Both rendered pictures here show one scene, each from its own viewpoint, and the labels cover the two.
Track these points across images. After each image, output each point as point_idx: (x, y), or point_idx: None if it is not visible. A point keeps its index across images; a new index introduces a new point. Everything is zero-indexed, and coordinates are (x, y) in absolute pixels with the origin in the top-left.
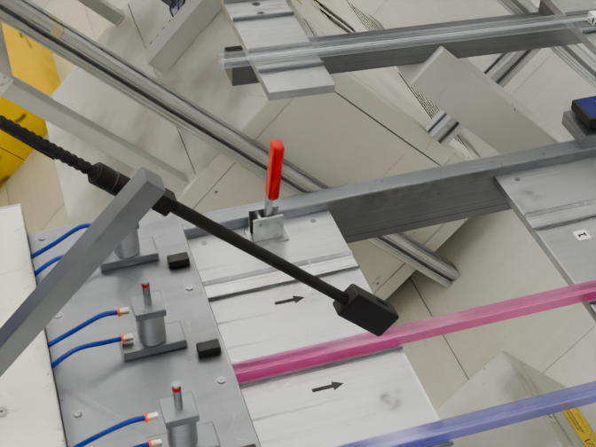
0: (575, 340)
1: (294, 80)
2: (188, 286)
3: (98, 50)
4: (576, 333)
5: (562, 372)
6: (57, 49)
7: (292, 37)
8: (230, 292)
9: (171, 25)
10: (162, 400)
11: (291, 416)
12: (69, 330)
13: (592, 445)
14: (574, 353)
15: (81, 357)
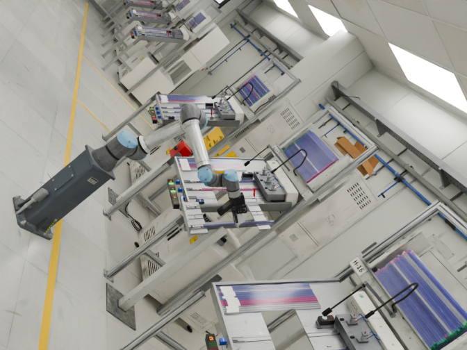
0: (149, 344)
1: (251, 200)
2: (264, 185)
3: None
4: (149, 345)
5: (155, 344)
6: None
7: (251, 207)
8: (258, 196)
9: None
10: (265, 169)
11: (251, 185)
12: (276, 180)
13: (193, 238)
14: (151, 343)
15: (275, 182)
